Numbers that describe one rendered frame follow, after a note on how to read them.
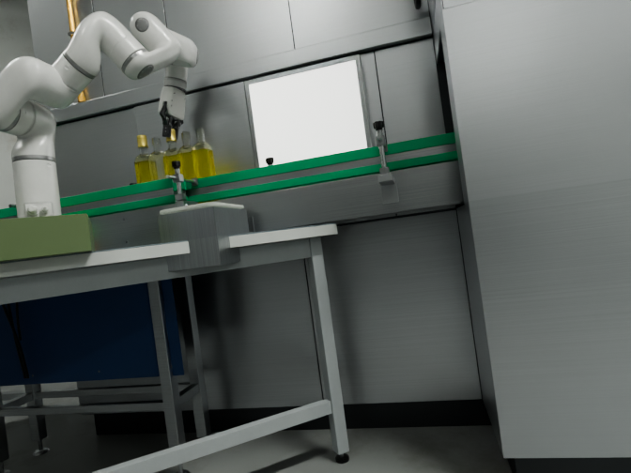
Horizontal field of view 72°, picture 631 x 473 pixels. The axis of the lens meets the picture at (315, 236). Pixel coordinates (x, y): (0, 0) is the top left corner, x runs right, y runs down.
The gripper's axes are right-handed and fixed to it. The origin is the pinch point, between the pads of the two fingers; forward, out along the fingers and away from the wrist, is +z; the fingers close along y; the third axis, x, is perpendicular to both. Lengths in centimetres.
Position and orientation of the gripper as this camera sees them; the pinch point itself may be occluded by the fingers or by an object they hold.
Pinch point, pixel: (170, 132)
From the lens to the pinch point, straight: 165.8
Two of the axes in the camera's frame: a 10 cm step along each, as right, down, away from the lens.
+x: 9.7, 1.3, -2.3
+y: -2.3, 0.2, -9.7
